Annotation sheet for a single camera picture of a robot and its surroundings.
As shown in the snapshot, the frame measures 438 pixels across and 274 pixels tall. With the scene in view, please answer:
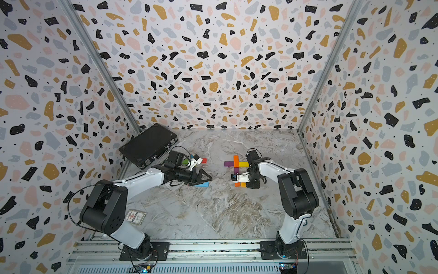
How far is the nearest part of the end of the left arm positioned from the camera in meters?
0.77

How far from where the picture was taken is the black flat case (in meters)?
1.03

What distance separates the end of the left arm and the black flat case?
354mm
